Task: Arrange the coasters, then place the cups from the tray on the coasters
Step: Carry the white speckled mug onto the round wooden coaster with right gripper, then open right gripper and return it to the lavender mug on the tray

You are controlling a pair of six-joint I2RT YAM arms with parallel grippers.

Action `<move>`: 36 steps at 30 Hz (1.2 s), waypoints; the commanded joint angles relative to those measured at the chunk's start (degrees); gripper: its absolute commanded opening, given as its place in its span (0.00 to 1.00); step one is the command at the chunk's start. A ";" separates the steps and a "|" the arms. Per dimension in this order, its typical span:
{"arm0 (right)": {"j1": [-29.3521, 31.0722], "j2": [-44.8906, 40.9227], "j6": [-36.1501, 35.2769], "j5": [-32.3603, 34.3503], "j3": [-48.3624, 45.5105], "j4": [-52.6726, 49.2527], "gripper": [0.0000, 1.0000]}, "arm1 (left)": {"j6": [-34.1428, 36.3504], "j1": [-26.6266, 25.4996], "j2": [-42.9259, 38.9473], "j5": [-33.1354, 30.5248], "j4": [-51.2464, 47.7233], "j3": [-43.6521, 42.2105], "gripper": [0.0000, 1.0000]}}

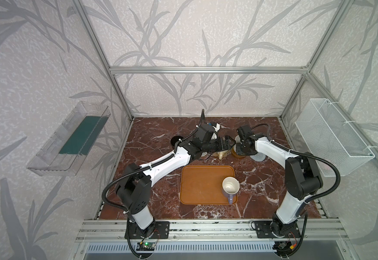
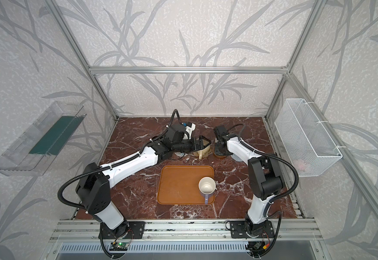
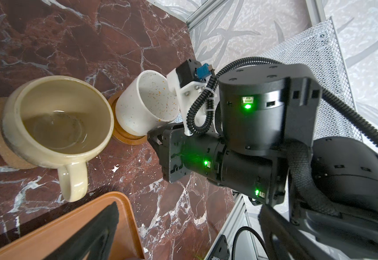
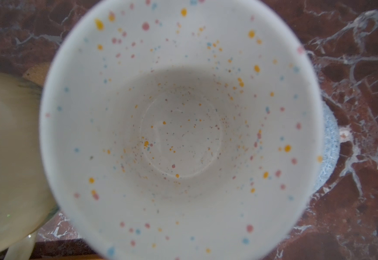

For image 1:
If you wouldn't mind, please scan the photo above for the black corrugated cable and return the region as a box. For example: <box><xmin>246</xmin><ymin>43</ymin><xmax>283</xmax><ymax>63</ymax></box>
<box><xmin>101</xmin><ymin>108</ymin><xmax>207</xmax><ymax>260</ymax></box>
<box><xmin>250</xmin><ymin>122</ymin><xmax>341</xmax><ymax>259</ymax></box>

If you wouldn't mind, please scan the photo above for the left black corrugated cable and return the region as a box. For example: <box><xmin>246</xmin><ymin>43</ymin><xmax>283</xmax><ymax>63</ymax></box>
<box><xmin>101</xmin><ymin>108</ymin><xmax>207</xmax><ymax>260</ymax></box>

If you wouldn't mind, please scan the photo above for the right circuit board with wires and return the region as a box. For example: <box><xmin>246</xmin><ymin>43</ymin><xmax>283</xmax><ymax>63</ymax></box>
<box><xmin>273</xmin><ymin>241</ymin><xmax>298</xmax><ymax>252</ymax></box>

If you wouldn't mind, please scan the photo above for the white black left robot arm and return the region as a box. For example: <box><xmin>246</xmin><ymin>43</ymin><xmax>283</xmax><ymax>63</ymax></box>
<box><xmin>115</xmin><ymin>122</ymin><xmax>236</xmax><ymax>231</ymax></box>

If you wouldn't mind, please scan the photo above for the beige yellow mug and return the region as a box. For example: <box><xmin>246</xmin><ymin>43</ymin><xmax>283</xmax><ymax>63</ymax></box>
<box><xmin>213</xmin><ymin>150</ymin><xmax>231</xmax><ymax>160</ymax></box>

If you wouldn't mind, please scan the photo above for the aluminium cage frame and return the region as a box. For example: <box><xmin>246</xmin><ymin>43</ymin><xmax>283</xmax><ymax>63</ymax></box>
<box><xmin>80</xmin><ymin>1</ymin><xmax>378</xmax><ymax>260</ymax></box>

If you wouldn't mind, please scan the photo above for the white and purple mug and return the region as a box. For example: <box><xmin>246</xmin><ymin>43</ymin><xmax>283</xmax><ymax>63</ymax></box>
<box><xmin>221</xmin><ymin>177</ymin><xmax>240</xmax><ymax>204</ymax></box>

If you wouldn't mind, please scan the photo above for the pink object in basket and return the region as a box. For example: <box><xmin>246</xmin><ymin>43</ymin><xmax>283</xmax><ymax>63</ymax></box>
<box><xmin>317</xmin><ymin>161</ymin><xmax>332</xmax><ymax>172</ymax></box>

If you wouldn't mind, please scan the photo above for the clear plastic wall shelf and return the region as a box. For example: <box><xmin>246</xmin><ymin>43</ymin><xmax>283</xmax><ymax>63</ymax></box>
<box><xmin>26</xmin><ymin>101</ymin><xmax>111</xmax><ymax>177</ymax></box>

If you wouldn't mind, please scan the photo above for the grey round woven coaster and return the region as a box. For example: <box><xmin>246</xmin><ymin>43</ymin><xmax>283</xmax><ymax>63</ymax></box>
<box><xmin>250</xmin><ymin>153</ymin><xmax>267</xmax><ymax>162</ymax></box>

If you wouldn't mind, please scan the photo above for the black mug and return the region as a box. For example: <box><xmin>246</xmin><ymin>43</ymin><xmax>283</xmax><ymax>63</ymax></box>
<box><xmin>170</xmin><ymin>135</ymin><xmax>183</xmax><ymax>148</ymax></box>

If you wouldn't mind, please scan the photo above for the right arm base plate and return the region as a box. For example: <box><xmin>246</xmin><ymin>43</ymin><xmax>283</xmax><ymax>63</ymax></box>
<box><xmin>251</xmin><ymin>221</ymin><xmax>301</xmax><ymax>238</ymax></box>

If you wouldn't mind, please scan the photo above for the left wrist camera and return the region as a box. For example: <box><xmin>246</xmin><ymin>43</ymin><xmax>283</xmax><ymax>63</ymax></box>
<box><xmin>209</xmin><ymin>122</ymin><xmax>220</xmax><ymax>140</ymax></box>

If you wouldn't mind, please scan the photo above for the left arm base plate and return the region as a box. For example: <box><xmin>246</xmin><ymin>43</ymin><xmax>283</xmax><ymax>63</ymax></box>
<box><xmin>125</xmin><ymin>221</ymin><xmax>170</xmax><ymax>239</ymax></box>

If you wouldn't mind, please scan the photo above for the left green circuit board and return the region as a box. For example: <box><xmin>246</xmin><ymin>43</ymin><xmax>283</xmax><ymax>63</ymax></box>
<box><xmin>136</xmin><ymin>242</ymin><xmax>156</xmax><ymax>251</ymax></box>

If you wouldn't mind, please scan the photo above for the right black corrugated cable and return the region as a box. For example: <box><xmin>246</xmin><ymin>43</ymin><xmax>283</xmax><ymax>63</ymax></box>
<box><xmin>250</xmin><ymin>122</ymin><xmax>341</xmax><ymax>259</ymax></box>

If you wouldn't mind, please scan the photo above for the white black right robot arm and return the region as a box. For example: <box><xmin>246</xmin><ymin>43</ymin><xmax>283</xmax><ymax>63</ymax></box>
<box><xmin>236</xmin><ymin>125</ymin><xmax>323</xmax><ymax>236</ymax></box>

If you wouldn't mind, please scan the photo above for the brown rectangular serving tray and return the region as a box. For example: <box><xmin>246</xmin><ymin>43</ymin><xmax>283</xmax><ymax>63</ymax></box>
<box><xmin>180</xmin><ymin>165</ymin><xmax>241</xmax><ymax>205</ymax></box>

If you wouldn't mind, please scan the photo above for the white wire mesh basket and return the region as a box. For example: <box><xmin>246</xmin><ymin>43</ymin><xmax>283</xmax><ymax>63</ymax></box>
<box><xmin>295</xmin><ymin>99</ymin><xmax>375</xmax><ymax>176</ymax></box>

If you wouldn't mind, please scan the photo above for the brown round wooden coaster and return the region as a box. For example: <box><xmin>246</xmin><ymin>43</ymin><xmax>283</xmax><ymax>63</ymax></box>
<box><xmin>231</xmin><ymin>146</ymin><xmax>246</xmax><ymax>159</ymax></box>

